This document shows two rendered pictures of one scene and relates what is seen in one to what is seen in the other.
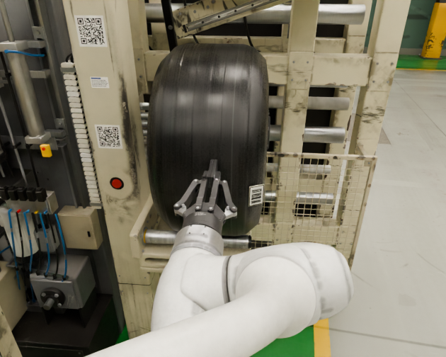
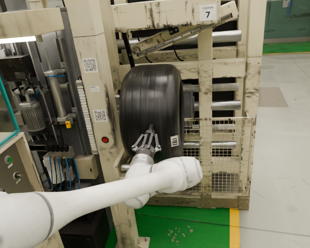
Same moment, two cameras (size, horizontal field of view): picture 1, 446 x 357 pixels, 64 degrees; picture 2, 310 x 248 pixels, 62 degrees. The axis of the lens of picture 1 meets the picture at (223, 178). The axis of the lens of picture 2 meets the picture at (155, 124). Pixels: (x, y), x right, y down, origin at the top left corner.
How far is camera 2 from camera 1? 40 cm
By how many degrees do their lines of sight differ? 6
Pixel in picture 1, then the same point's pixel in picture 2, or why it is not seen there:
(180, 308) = not seen: hidden behind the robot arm
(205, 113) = (146, 102)
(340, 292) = (194, 174)
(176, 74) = (132, 83)
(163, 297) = not seen: hidden behind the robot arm
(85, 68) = (87, 82)
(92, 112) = (91, 104)
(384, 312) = (276, 216)
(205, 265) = (142, 168)
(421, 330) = (300, 227)
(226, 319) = (143, 177)
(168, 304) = not seen: hidden behind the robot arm
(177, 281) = (131, 175)
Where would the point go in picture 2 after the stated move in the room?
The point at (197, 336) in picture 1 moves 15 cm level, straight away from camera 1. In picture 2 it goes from (133, 180) to (134, 151)
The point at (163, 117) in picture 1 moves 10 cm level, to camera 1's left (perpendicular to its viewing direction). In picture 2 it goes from (126, 105) to (106, 106)
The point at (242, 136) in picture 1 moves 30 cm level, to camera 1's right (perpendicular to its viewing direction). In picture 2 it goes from (165, 111) to (229, 108)
